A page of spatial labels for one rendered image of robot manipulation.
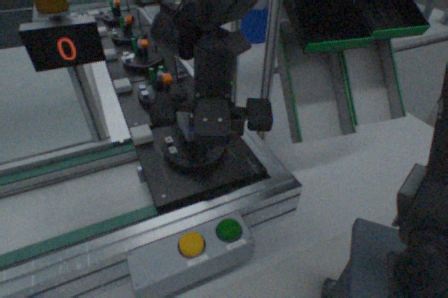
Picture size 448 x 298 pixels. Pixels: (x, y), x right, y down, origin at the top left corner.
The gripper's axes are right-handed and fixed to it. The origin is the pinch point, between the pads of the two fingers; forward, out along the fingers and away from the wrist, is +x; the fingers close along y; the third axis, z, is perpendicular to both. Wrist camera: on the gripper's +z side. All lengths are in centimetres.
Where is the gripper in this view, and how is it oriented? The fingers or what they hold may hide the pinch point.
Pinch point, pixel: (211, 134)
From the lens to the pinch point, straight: 50.3
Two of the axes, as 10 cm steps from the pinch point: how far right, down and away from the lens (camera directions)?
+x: -0.5, 6.9, 7.2
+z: -0.3, 7.2, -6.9
